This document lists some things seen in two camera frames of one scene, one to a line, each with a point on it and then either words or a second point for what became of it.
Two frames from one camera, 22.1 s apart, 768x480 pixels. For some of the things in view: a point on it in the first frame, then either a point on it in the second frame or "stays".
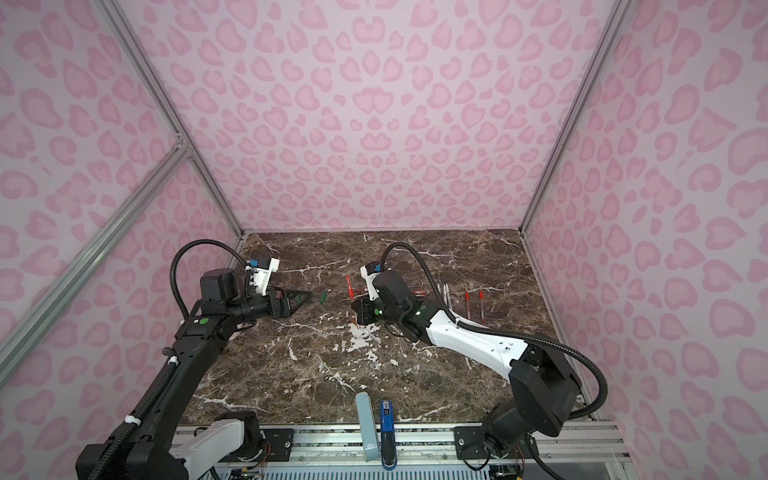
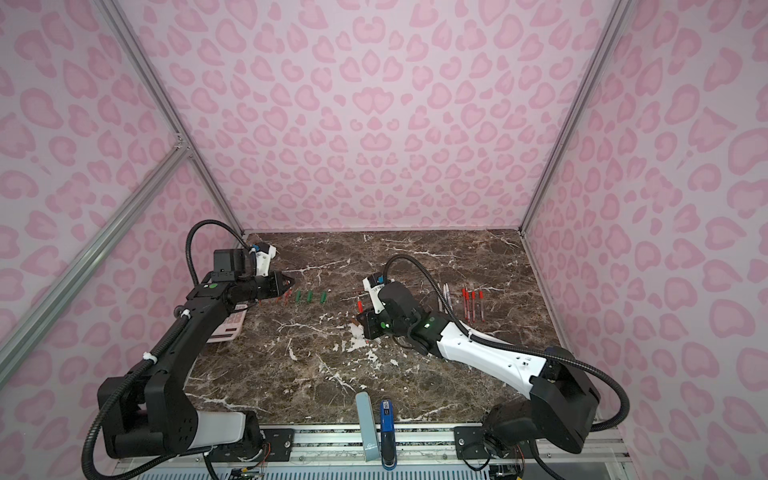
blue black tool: x=388 y=443 stays
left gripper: x=283 y=302 → x=276 y=286
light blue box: x=366 y=423 stays
